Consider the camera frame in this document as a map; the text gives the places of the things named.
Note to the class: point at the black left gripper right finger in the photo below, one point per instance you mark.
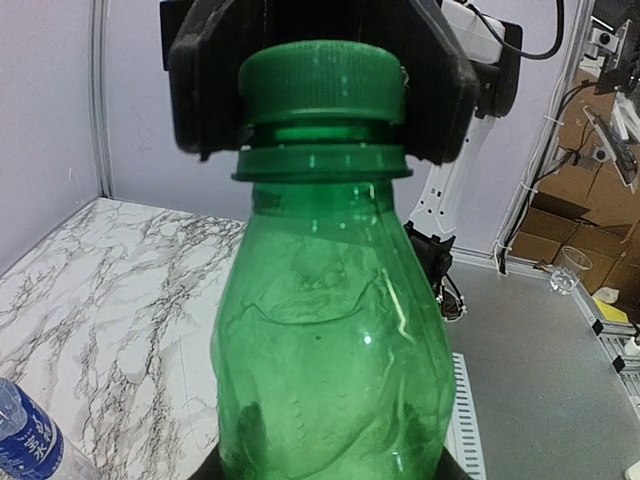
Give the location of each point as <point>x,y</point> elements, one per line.
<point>449,469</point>

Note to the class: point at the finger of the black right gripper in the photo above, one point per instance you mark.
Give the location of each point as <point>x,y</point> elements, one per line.
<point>442,86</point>
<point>207,41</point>

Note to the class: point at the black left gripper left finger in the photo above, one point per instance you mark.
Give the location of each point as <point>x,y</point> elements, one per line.
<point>210,469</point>

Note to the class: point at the green plastic bottle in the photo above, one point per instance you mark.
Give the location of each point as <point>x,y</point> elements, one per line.
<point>329,350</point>

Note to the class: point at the clear bottle blue label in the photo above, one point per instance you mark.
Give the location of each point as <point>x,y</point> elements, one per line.
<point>33,446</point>

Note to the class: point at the green bottle cap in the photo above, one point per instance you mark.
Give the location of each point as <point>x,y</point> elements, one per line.
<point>322,79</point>

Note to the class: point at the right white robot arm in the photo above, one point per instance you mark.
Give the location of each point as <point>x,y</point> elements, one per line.
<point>489,43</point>

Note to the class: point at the cardboard boxes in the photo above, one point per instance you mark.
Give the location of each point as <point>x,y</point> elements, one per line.
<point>581,201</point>

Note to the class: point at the black keyboard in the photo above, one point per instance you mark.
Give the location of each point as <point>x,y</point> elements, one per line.
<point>618,152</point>

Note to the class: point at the clear plastic cup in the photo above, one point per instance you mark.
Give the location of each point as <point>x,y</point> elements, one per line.
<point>569,267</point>

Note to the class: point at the yellow paper pad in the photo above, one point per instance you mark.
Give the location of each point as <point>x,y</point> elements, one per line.
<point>611,314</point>

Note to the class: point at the aluminium front rail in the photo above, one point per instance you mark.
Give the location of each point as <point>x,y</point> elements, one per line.
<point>463,437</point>

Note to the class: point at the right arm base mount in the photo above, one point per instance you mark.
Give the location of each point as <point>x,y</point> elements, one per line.
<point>436,259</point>

